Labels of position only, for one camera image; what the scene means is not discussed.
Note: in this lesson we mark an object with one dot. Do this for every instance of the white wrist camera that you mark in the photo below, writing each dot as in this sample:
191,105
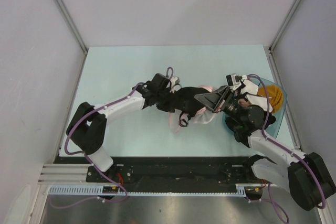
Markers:
175,80
234,81

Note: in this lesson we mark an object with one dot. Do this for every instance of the white mesh laundry bag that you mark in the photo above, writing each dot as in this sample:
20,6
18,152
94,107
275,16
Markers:
173,120

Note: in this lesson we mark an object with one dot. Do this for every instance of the white slotted cable duct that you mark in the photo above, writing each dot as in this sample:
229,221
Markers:
108,190

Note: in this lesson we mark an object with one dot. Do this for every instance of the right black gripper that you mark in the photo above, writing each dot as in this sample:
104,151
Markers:
220,97

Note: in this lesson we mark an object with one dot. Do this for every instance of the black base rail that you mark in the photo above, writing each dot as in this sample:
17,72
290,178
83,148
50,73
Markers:
172,172

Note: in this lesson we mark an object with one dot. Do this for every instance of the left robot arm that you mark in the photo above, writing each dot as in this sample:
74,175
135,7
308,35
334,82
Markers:
86,130

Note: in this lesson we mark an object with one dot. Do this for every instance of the blue translucent plastic basin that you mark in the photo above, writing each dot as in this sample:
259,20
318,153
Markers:
274,129

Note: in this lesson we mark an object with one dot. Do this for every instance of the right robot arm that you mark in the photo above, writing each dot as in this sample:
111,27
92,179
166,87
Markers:
304,176

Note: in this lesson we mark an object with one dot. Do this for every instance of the white bra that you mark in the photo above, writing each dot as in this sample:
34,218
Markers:
249,90

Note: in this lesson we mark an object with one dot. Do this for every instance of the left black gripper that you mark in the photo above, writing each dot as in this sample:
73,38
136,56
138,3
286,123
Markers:
169,106

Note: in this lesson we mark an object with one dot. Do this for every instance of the mustard yellow garment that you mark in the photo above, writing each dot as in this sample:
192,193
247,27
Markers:
276,98

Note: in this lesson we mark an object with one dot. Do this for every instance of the black bra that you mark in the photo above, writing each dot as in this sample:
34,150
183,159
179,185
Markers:
191,110

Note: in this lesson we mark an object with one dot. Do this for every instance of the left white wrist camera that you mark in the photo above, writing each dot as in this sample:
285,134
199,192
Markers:
175,80

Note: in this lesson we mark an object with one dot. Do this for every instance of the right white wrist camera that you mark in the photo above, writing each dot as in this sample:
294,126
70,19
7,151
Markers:
234,81

